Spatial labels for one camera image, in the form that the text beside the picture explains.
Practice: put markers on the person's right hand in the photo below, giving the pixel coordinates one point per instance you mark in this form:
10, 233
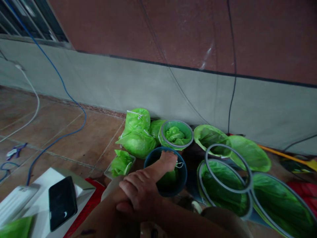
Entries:
142, 192

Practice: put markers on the person's right fingers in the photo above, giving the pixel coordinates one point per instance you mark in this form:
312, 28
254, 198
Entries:
131, 182

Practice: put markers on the person's right thumb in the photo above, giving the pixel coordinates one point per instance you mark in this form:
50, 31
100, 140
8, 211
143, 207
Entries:
125, 206

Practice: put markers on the person's legs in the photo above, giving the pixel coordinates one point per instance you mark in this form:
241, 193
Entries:
148, 173

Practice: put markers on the white tray with green bag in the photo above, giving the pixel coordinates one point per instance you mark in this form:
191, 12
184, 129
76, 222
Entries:
120, 163

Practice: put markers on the large tied green bag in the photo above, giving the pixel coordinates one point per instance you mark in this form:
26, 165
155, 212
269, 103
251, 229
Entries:
138, 145

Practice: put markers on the blue plastic bin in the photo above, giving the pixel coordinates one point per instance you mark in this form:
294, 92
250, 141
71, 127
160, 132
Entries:
173, 184

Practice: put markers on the black smartphone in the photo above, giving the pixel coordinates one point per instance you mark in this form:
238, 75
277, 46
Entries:
62, 203

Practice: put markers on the small tied green bag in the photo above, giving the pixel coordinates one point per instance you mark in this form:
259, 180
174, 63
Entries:
137, 119

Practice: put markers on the grey-rimmed bin with green bag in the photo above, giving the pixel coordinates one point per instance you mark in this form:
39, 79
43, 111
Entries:
176, 135

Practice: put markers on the white shoe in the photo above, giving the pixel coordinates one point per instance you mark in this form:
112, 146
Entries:
197, 206

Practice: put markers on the white box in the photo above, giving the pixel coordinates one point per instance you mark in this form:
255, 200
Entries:
39, 223

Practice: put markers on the small bin with green liner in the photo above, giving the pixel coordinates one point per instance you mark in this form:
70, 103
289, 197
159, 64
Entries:
210, 136

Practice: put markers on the grey-rimmed bin with green liner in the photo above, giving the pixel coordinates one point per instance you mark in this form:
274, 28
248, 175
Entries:
223, 191

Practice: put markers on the white power bank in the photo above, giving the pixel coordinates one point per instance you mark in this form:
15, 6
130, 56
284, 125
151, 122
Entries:
14, 202

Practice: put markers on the flat green bag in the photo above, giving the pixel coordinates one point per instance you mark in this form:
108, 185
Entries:
14, 228

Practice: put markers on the purple and white clip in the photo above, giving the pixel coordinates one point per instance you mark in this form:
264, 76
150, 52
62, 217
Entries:
14, 151

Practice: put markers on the wide bin with green liner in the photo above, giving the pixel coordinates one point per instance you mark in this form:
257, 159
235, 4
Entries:
252, 153

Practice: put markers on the large grey-rimmed bin green liner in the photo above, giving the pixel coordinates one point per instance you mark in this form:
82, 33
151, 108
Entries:
279, 200

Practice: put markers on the dark dustpan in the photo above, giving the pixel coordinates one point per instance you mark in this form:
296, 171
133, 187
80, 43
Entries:
297, 167

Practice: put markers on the red cloth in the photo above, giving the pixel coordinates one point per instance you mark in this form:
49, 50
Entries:
303, 194

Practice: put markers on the barred window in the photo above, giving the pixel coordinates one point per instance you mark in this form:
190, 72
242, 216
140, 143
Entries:
27, 19

